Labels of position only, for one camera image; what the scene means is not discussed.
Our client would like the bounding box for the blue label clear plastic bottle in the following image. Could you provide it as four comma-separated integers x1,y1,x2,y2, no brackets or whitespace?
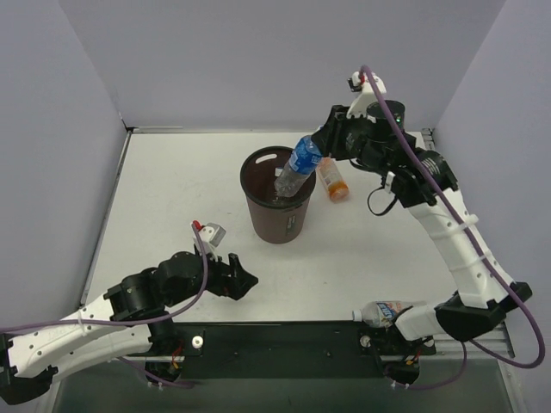
275,135,322,198

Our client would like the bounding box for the aluminium table edge rail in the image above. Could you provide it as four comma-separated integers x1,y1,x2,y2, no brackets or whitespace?
421,128,436,151

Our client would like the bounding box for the orange label plastic bottle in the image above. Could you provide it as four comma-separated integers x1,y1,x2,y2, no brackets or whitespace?
316,157,350,202

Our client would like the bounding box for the white blue label plastic bottle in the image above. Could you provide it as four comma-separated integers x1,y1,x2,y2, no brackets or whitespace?
352,300,426,328

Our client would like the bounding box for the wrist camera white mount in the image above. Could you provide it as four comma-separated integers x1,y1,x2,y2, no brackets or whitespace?
346,70,377,119
191,220,226,257

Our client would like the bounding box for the brown plastic waste bin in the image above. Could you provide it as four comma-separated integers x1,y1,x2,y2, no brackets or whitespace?
239,146,316,244

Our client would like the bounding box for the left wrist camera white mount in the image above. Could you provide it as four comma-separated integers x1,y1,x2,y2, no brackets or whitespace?
191,220,226,257

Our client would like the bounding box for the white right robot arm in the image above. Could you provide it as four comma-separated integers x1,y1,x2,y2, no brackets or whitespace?
313,103,532,342

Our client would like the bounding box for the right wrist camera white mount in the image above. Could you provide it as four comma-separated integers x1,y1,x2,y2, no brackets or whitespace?
346,70,377,119

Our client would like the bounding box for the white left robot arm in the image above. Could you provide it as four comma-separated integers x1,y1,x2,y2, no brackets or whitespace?
1,251,258,405

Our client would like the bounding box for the black metal base plate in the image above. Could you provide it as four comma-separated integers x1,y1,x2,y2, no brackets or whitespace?
143,321,436,384

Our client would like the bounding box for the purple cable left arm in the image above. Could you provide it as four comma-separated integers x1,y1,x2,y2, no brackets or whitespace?
0,225,212,386

